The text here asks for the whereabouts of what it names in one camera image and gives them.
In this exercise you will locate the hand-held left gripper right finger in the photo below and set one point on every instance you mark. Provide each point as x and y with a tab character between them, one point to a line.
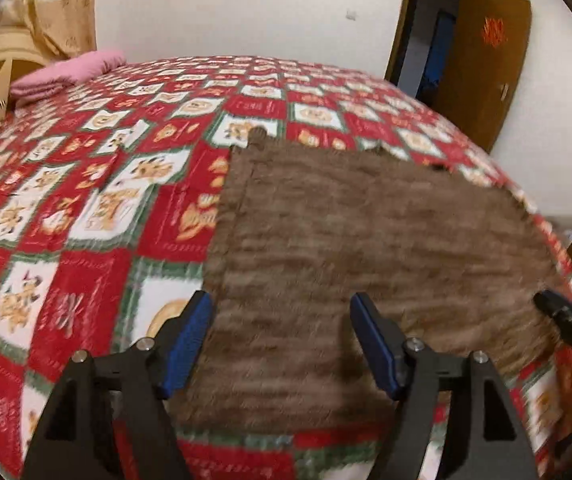
376	347

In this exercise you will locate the brown wooden door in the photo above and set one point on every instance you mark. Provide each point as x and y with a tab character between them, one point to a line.
480	80

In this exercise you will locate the pink folded blanket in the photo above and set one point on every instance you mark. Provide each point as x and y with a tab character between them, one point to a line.
66	75

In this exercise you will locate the brown fuzzy towel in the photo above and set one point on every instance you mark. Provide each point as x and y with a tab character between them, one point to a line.
365	240

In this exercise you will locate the brown door frame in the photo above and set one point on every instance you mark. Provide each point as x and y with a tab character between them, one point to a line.
398	35

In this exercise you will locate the red paper door decoration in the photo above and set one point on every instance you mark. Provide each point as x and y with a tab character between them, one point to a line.
493	31

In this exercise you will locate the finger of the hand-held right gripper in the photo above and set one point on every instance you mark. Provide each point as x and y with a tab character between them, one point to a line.
570	320

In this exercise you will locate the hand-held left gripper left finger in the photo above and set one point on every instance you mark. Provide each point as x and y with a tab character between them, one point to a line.
186	347

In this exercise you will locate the red checked printed bedspread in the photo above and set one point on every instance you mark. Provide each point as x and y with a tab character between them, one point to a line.
91	200

